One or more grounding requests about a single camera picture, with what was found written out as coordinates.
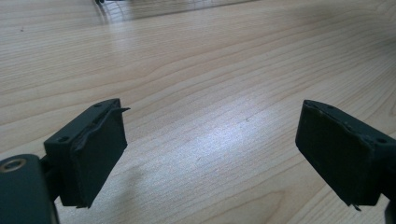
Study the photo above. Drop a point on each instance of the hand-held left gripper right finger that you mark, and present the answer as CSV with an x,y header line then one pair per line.
x,y
339,155

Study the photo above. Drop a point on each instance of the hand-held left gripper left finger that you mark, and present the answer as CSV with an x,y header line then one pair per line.
x,y
93,155

